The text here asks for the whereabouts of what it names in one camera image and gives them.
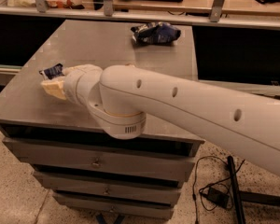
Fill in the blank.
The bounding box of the grey metal railing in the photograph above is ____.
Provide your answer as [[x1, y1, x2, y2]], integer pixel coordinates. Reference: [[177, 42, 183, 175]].
[[0, 0, 280, 32]]

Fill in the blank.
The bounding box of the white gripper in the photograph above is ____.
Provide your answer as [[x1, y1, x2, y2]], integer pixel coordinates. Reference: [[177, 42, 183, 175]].
[[41, 64, 103, 106]]

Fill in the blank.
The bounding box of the black power adapter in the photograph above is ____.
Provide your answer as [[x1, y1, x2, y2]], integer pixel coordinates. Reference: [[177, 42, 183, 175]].
[[206, 188, 229, 208]]

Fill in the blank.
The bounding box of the blue rxbar blueberry wrapper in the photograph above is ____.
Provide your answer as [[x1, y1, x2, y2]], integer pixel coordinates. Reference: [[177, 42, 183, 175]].
[[39, 63, 63, 80]]

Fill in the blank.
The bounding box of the black cable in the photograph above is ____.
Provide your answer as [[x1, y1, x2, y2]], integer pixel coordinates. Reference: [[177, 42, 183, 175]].
[[191, 155, 246, 224]]

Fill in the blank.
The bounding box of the blue crumpled chip bag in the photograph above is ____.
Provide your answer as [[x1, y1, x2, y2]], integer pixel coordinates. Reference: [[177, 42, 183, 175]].
[[131, 21, 181, 45]]

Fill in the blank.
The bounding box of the grey drawer cabinet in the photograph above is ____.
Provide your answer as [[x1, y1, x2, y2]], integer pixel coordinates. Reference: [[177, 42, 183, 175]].
[[0, 20, 203, 219]]

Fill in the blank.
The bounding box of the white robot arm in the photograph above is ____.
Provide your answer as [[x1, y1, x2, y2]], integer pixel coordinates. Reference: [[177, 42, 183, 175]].
[[40, 64, 280, 176]]

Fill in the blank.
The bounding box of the black metal floor stand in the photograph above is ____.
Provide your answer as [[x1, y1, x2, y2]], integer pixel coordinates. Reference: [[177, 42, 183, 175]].
[[227, 156, 280, 224]]

